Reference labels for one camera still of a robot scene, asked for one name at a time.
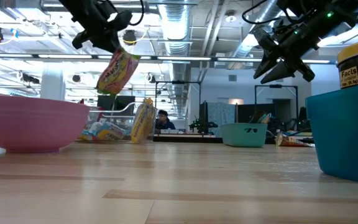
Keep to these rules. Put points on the blue edged ramen noodle pack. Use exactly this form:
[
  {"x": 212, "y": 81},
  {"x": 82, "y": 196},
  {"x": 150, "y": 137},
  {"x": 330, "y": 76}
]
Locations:
[{"x": 107, "y": 132}]

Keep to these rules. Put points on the brown food packet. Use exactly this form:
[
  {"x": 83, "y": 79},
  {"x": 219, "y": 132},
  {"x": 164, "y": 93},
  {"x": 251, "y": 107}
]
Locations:
[{"x": 291, "y": 141}]

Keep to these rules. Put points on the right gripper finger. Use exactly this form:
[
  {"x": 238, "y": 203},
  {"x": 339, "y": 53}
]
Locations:
[
  {"x": 267, "y": 65},
  {"x": 280, "y": 72}
]

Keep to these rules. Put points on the grey blue cloth panel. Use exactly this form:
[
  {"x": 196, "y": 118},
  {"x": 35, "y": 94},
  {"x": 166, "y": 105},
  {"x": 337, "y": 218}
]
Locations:
[{"x": 219, "y": 113}]

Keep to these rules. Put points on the black background monitor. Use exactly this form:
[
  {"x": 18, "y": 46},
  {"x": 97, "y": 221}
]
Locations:
[{"x": 113, "y": 102}]

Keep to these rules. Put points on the teal cutting board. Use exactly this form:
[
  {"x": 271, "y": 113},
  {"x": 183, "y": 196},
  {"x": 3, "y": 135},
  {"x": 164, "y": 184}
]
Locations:
[{"x": 244, "y": 135}]

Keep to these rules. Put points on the pink plastic bowl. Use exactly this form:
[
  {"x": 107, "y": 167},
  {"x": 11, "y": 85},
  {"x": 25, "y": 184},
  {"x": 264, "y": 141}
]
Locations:
[{"x": 36, "y": 124}]

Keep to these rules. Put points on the clear plastic container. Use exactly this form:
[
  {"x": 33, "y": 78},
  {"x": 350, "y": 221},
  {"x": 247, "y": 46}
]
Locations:
[{"x": 120, "y": 124}]

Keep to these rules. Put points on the long ceiling light strip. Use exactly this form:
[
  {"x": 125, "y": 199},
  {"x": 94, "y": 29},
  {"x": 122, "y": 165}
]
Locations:
[{"x": 182, "y": 58}]

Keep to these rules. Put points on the white pillar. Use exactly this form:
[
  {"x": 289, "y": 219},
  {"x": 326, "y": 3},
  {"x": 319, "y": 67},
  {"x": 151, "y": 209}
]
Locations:
[{"x": 53, "y": 81}]

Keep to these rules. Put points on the teal plastic bin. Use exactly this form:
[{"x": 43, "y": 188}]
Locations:
[{"x": 343, "y": 130}]

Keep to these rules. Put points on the person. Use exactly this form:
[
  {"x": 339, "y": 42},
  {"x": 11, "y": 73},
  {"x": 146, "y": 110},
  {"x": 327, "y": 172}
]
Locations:
[{"x": 164, "y": 120}]

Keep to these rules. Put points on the yellow ramen noodle pack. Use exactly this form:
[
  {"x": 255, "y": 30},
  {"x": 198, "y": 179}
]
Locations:
[{"x": 143, "y": 121}]

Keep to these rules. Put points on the wide silver ventilation duct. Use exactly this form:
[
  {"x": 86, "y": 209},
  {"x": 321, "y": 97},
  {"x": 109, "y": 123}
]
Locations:
[{"x": 174, "y": 25}]

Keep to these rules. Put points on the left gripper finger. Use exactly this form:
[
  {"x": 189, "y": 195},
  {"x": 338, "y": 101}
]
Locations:
[{"x": 110, "y": 43}]

